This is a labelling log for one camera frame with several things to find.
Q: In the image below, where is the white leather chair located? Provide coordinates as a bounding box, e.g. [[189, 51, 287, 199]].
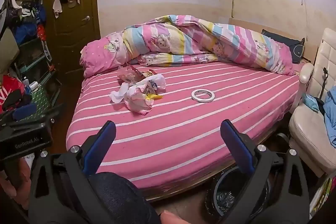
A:
[[289, 28, 336, 177]]

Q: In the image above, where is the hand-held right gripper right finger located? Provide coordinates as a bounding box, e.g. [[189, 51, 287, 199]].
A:
[[220, 120, 311, 224]]

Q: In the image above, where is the colourful paper stack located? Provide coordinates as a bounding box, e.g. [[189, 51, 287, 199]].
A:
[[310, 177, 334, 216]]

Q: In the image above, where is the white tape roll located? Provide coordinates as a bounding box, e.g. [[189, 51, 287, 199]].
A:
[[191, 89, 215, 102]]

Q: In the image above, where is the dark blue pillow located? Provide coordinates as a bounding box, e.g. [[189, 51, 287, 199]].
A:
[[261, 29, 305, 64]]

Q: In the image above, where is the pink edged white bag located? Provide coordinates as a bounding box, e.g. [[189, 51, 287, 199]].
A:
[[123, 85, 153, 116]]

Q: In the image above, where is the green patterned box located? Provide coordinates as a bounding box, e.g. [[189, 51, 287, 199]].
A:
[[28, 84, 50, 114]]

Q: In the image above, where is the white tissue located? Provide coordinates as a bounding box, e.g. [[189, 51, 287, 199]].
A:
[[110, 82, 132, 104]]

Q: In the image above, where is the brown wooden door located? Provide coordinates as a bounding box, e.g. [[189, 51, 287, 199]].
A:
[[42, 0, 101, 77]]

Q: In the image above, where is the cluttered storage rack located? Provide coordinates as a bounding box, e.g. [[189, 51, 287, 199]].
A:
[[0, 0, 63, 114]]

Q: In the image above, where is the red bag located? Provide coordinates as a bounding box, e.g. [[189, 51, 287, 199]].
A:
[[0, 75, 25, 113]]

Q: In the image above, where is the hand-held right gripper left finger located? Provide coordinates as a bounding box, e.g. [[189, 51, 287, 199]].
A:
[[28, 120, 117, 224]]

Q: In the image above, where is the white hanging cloth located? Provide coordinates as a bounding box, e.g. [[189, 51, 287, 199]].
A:
[[52, 0, 63, 19]]

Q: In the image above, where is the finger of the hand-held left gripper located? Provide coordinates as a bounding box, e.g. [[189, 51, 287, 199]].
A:
[[31, 104, 65, 127], [0, 103, 38, 125]]

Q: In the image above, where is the small light blue cloth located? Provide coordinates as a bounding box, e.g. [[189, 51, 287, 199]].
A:
[[302, 94, 319, 111]]

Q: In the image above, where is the person's leg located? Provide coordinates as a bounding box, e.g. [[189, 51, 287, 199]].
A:
[[88, 172, 160, 224]]

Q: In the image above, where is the pastel striped printed quilt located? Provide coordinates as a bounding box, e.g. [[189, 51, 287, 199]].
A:
[[122, 14, 297, 76]]

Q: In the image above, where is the black trash bin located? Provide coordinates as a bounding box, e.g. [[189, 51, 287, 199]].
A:
[[204, 166, 271, 224]]

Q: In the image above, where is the person's left hand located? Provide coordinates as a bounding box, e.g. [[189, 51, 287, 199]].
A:
[[0, 158, 34, 211]]

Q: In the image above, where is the blue white plastic packet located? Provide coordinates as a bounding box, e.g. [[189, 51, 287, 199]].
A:
[[142, 74, 166, 93]]

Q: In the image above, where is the pink printed pillow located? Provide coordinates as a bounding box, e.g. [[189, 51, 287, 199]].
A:
[[80, 32, 129, 78]]

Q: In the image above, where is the red snack packet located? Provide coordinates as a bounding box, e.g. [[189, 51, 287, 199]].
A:
[[118, 64, 158, 83]]

